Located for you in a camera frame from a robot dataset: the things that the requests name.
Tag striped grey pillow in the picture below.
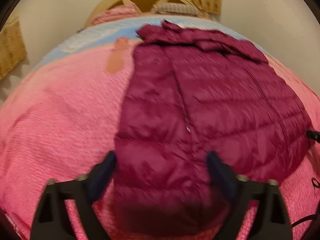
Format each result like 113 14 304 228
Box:
151 2 202 17

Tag magenta quilted down jacket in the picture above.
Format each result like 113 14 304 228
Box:
113 21 312 236

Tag folded pink floral quilt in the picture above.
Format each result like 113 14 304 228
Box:
89 4 142 26

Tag pink and blue bed blanket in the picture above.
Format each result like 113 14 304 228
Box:
1 17 319 239

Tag beige floral side curtain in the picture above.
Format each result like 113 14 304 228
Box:
0 16 27 80

